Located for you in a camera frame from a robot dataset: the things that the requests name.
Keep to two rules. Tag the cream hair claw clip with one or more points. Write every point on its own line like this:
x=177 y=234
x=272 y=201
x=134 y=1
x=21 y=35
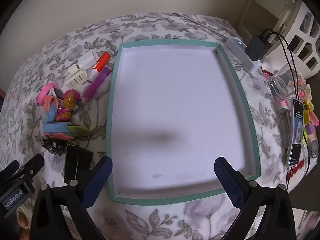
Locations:
x=75 y=76

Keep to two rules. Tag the smartphone with lit screen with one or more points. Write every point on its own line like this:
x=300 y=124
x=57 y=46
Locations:
x=296 y=140

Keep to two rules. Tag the black gold patterned lighter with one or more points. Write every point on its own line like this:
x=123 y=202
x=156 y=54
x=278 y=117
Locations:
x=71 y=162

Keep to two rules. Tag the white power strip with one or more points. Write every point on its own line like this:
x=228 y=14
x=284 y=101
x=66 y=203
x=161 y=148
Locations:
x=240 y=50

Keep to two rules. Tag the red glue stick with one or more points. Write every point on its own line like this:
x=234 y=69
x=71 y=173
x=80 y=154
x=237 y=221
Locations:
x=101 y=63

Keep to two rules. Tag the black plugged power adapter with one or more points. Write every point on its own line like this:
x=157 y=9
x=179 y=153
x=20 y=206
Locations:
x=257 y=46

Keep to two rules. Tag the white cutout shelf unit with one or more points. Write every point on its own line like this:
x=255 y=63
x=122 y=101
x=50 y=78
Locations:
x=297 y=17

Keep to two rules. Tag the black toy car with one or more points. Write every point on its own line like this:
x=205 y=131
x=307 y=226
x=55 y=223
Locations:
x=53 y=146

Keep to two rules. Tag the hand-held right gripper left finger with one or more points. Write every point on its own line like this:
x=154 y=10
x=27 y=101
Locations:
x=100 y=180

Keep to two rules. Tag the teal cardboard box lid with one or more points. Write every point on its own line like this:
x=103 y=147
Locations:
x=175 y=105

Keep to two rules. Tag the purple highlighter pen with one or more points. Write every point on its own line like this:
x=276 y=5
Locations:
x=97 y=83

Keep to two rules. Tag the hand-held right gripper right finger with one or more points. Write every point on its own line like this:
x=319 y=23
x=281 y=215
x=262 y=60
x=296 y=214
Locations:
x=230 y=182

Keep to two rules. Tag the person's left hand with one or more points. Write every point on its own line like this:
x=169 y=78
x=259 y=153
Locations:
x=23 y=218

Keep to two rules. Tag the round metal tin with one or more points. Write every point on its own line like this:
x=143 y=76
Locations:
x=315 y=148

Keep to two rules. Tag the clear glass cup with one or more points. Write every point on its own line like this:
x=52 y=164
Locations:
x=282 y=85

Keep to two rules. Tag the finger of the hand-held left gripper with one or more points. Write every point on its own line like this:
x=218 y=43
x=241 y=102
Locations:
x=32 y=166
x=8 y=169

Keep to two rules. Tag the pink smart watch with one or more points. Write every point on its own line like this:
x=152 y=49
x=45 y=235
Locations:
x=46 y=88

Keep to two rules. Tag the pink dog figure toy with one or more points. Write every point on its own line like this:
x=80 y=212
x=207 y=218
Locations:
x=68 y=100

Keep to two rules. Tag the grey rectangular device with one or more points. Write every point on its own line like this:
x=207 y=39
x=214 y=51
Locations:
x=283 y=125

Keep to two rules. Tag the white charger block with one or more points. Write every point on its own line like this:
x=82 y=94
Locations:
x=86 y=60

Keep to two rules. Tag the orange blue plastic toy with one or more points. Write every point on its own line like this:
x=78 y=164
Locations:
x=51 y=105

